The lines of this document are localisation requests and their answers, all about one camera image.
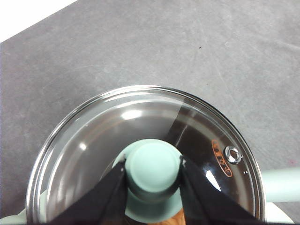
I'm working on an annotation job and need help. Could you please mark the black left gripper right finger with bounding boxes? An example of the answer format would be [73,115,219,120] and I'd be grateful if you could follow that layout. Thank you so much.
[179,155,265,225]

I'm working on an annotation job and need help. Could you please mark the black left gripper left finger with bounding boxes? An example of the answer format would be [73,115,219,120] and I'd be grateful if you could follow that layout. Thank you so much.
[50,158,129,225]

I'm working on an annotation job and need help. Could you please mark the glass lid with green knob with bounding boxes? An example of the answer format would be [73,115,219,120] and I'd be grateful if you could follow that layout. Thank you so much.
[25,84,267,225]

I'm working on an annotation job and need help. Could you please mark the mint green steamer pot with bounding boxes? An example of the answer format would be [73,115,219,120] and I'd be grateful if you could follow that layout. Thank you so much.
[25,85,300,225]

